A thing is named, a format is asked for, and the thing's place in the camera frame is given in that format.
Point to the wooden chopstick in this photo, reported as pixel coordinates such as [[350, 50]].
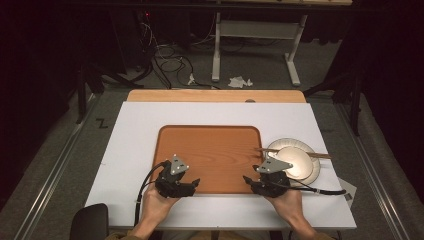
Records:
[[320, 154]]

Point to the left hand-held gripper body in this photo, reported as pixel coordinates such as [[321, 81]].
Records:
[[173, 186]]

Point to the crumpled white paper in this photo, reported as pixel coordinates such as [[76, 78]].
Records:
[[238, 82]]

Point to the white board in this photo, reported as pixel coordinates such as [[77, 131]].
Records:
[[133, 140]]

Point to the wooden table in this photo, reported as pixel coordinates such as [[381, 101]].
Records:
[[200, 96]]

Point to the metal floor rail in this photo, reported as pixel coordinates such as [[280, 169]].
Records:
[[50, 180], [373, 173]]

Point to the person's right hand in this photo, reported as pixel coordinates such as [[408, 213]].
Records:
[[288, 206]]

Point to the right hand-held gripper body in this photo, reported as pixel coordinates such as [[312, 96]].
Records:
[[271, 185]]

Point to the white desk frame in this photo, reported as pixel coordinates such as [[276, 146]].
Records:
[[256, 29]]

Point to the white bowl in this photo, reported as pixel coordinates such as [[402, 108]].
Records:
[[296, 160]]

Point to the white plate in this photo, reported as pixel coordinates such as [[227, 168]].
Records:
[[308, 146]]

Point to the small white paper scrap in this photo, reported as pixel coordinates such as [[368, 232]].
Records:
[[191, 80]]

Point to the black stand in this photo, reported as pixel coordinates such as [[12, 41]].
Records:
[[90, 80], [353, 96]]

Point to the black chair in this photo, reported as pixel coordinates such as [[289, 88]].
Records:
[[89, 221]]

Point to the wooden tray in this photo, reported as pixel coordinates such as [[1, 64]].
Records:
[[213, 156]]

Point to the paper sheet under board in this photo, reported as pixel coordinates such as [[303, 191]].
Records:
[[348, 193]]

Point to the person's left hand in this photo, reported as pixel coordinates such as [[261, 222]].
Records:
[[155, 206]]

